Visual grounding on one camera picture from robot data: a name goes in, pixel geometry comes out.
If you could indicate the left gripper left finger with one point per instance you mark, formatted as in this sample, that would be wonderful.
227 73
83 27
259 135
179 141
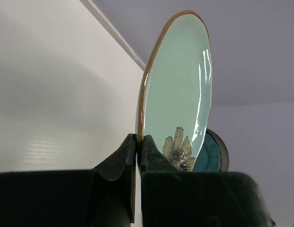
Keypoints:
100 197

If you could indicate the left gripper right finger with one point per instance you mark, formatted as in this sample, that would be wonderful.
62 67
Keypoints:
171 198

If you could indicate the teal scalloped edge plate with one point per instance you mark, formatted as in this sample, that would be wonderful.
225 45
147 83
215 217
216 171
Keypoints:
209 156

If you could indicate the light green round plate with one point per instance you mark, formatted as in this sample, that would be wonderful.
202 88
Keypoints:
176 91

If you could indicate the cream plate with metallic rim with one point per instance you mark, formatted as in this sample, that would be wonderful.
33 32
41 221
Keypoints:
224 160

